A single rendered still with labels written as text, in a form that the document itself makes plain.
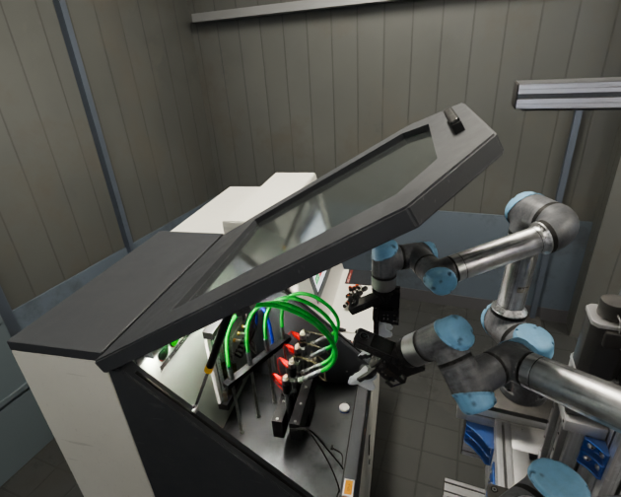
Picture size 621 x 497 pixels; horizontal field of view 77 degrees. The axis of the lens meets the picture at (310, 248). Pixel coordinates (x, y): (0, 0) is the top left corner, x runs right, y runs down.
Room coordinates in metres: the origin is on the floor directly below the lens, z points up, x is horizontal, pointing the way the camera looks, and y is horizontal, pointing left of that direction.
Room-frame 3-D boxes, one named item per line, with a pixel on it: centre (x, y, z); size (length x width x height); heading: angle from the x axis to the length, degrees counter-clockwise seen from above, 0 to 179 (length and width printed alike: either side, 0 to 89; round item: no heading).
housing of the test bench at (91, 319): (1.45, 0.47, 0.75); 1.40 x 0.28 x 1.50; 166
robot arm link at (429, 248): (1.04, -0.32, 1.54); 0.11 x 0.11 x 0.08; 9
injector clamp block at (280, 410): (1.12, 0.08, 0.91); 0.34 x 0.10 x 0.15; 166
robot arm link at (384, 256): (1.04, -0.22, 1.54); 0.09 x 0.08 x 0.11; 99
